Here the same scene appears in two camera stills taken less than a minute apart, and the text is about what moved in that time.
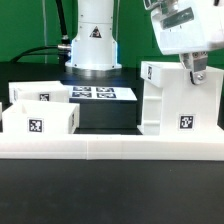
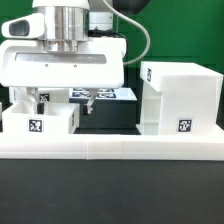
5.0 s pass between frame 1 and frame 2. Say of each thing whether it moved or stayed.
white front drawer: stayed
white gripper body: moved
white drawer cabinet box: stayed
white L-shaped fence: stayed
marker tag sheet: stayed
